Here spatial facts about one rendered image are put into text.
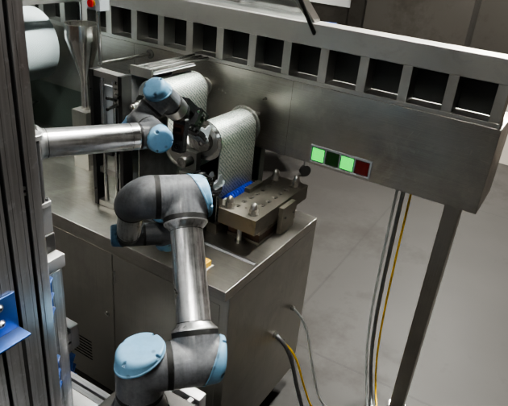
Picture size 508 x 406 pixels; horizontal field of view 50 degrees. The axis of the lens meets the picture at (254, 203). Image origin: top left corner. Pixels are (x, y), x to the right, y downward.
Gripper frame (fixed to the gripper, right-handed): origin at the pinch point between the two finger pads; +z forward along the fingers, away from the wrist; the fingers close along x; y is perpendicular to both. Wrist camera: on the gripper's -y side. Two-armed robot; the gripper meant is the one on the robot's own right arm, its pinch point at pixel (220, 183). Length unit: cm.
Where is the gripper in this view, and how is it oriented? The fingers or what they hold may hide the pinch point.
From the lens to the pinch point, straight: 200.4
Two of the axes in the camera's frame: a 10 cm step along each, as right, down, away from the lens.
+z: 5.3, -3.4, 7.8
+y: 0.9, -8.9, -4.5
